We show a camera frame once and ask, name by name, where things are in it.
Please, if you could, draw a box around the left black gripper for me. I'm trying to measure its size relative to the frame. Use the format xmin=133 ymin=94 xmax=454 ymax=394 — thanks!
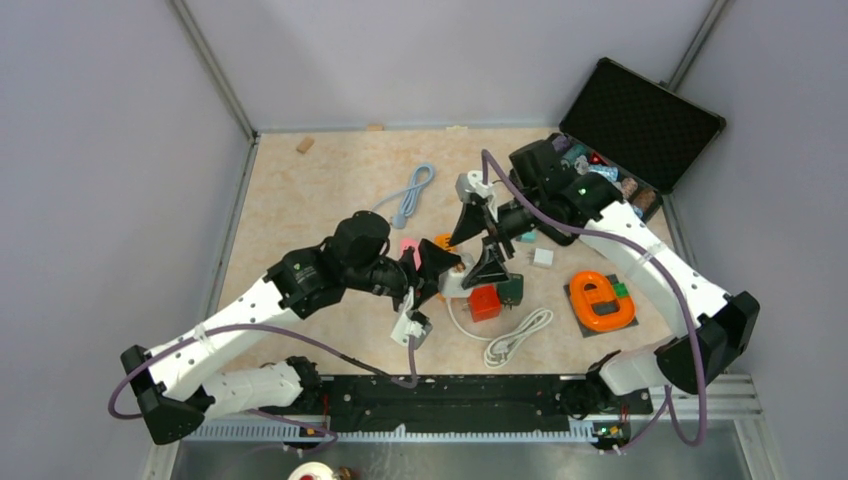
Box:
xmin=346 ymin=240 xmax=460 ymax=318

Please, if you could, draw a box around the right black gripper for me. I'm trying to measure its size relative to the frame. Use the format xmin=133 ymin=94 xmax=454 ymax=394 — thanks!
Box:
xmin=448 ymin=187 xmax=546 ymax=289

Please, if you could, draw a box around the orange power strip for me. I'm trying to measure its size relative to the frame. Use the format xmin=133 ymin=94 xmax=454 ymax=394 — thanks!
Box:
xmin=433 ymin=234 xmax=457 ymax=254

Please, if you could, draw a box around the pink triangular power strip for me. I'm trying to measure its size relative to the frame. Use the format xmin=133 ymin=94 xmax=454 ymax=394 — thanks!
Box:
xmin=399 ymin=238 xmax=421 ymax=272

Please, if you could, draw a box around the white cube socket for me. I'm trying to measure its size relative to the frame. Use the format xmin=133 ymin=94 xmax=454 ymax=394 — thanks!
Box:
xmin=438 ymin=253 xmax=474 ymax=299

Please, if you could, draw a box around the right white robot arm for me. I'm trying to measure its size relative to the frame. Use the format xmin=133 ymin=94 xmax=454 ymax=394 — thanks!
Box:
xmin=451 ymin=140 xmax=760 ymax=412

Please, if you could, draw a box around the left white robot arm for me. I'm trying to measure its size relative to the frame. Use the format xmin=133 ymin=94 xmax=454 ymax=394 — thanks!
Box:
xmin=119 ymin=211 xmax=462 ymax=445

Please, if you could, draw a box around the white plug adapter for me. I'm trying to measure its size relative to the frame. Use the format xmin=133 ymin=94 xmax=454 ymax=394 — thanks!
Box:
xmin=528 ymin=248 xmax=555 ymax=268

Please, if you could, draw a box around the green cube socket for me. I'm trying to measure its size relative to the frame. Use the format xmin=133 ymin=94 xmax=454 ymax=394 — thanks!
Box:
xmin=495 ymin=273 xmax=524 ymax=309

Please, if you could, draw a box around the red cube socket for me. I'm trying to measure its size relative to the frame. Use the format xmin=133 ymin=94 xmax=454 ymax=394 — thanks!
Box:
xmin=468 ymin=284 xmax=502 ymax=323

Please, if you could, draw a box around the grey mat under toy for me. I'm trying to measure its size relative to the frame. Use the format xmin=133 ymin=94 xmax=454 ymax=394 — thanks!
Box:
xmin=563 ymin=273 xmax=640 ymax=340

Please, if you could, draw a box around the small wooden block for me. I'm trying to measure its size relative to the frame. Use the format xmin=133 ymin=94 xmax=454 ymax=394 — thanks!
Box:
xmin=296 ymin=136 xmax=315 ymax=154

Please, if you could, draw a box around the black open case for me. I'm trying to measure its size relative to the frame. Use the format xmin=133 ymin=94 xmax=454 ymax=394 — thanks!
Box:
xmin=544 ymin=58 xmax=726 ymax=228

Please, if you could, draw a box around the red white emergency button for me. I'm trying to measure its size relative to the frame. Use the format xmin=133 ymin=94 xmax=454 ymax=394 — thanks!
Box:
xmin=288 ymin=462 xmax=341 ymax=480

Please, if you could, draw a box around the blue power strip with cable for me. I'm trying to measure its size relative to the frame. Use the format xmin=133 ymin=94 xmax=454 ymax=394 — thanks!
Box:
xmin=371 ymin=162 xmax=436 ymax=229

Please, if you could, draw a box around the white coiled cable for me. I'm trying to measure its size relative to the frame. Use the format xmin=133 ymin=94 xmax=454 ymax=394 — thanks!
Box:
xmin=446 ymin=298 xmax=554 ymax=370

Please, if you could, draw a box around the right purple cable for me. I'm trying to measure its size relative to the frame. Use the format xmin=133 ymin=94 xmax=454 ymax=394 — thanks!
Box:
xmin=479 ymin=149 xmax=709 ymax=454

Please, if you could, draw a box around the purple cable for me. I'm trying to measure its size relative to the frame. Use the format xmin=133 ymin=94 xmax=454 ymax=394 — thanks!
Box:
xmin=107 ymin=284 xmax=425 ymax=458
xmin=479 ymin=149 xmax=709 ymax=454

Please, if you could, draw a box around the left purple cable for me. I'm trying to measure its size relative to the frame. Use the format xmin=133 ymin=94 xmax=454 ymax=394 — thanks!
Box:
xmin=107 ymin=284 xmax=425 ymax=458

